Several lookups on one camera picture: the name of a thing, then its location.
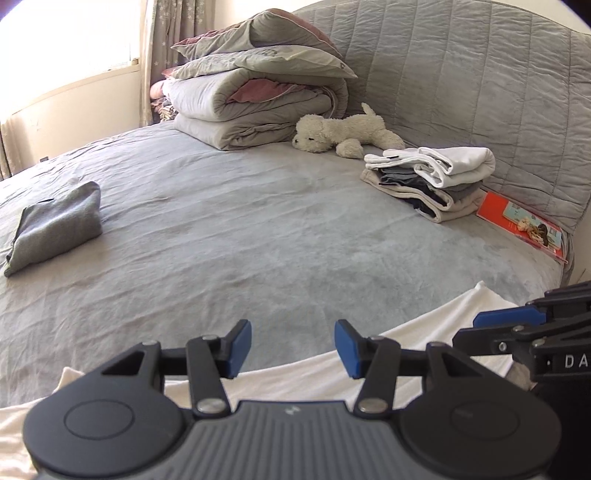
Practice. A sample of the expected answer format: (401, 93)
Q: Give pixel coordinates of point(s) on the white plush dog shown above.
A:
(351, 129)

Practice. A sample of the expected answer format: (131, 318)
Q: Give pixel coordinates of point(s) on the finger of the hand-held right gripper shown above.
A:
(508, 318)
(489, 340)

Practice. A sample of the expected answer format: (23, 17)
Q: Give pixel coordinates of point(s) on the white pants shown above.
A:
(286, 383)

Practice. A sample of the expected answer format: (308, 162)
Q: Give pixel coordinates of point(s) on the grey quilted headboard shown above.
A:
(461, 69)

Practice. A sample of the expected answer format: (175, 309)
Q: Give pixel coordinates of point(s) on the red book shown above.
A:
(508, 217)

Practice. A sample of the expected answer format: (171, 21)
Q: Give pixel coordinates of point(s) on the folded grey duvet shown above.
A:
(207, 101)

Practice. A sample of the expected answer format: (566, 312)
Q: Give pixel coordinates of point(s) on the grey star-print curtain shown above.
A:
(5, 152)
(171, 27)

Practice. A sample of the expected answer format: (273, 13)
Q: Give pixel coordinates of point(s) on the window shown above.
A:
(69, 46)

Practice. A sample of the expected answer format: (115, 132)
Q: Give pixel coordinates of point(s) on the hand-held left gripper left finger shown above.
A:
(240, 344)

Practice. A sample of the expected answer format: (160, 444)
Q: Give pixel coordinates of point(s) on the stack of folded clothes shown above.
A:
(434, 184)

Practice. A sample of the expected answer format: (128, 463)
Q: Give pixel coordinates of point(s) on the grey pillow with pink edge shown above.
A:
(277, 27)

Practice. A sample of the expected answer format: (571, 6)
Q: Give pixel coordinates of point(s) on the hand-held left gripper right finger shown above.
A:
(346, 346)

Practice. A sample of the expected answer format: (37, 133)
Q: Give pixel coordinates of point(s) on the striped cloth pile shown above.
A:
(164, 110)

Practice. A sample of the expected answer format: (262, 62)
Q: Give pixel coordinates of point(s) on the folded grey sweater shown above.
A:
(55, 226)

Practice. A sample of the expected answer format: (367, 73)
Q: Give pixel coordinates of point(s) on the grey bed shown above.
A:
(277, 230)

